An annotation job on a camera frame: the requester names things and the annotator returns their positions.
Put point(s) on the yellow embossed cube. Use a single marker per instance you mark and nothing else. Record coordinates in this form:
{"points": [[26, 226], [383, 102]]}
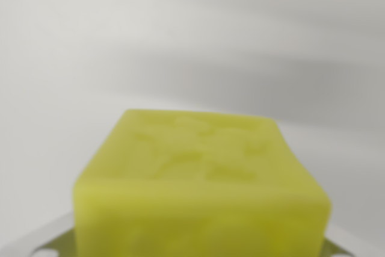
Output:
{"points": [[198, 196]]}

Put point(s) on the black silver gripper left finger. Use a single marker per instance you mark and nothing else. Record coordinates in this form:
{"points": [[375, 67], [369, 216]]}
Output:
{"points": [[61, 239]]}

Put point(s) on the black silver gripper right finger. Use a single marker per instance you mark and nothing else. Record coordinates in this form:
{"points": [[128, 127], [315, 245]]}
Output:
{"points": [[334, 249]]}

